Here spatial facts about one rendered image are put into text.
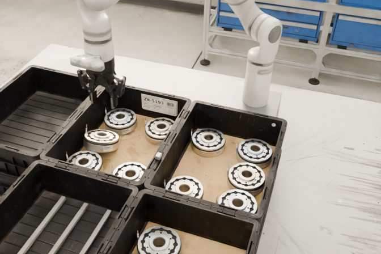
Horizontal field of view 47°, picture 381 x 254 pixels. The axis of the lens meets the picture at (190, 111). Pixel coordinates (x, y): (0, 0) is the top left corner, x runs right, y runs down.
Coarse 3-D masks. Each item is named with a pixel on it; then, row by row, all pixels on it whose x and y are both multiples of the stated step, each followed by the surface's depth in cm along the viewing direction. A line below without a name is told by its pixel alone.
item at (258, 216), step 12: (192, 108) 133; (228, 108) 133; (276, 120) 129; (168, 144) 119; (276, 144) 120; (276, 156) 116; (156, 168) 112; (168, 192) 105; (264, 192) 106; (204, 204) 103; (216, 204) 103; (264, 204) 103; (252, 216) 100
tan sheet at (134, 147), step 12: (144, 120) 144; (132, 132) 139; (144, 132) 139; (120, 144) 134; (132, 144) 134; (144, 144) 134; (108, 156) 129; (120, 156) 130; (132, 156) 130; (144, 156) 130; (108, 168) 125
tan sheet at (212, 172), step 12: (228, 144) 135; (192, 156) 130; (216, 156) 130; (228, 156) 131; (180, 168) 126; (192, 168) 126; (204, 168) 126; (216, 168) 126; (264, 168) 127; (204, 180) 122; (216, 180) 123; (204, 192) 119; (216, 192) 119
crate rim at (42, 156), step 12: (168, 96) 138; (180, 96) 138; (84, 108) 132; (72, 120) 127; (180, 120) 128; (60, 132) 122; (168, 132) 123; (84, 168) 111; (120, 180) 108; (132, 180) 108; (144, 180) 108
